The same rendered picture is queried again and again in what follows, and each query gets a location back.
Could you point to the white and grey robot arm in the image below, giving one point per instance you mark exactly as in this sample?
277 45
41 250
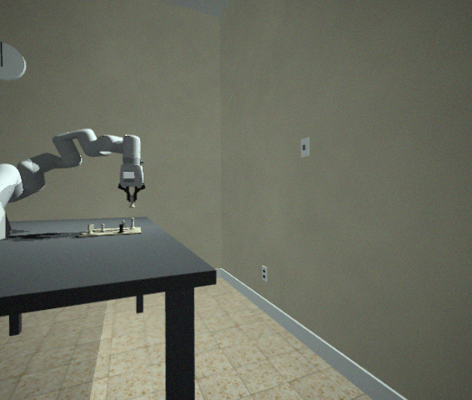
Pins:
29 174

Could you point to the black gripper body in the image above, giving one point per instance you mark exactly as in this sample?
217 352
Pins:
138 176

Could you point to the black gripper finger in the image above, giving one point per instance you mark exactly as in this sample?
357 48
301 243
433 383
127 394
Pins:
126 190
136 191

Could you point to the chessboard with chess pieces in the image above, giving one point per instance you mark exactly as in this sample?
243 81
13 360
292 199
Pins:
111 232

